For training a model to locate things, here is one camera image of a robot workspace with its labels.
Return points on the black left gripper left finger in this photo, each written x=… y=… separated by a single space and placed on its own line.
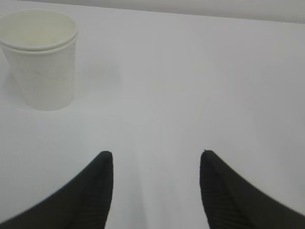
x=83 y=203

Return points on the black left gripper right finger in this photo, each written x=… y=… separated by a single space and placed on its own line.
x=231 y=202

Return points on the white paper cup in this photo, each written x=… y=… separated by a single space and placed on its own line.
x=40 y=47

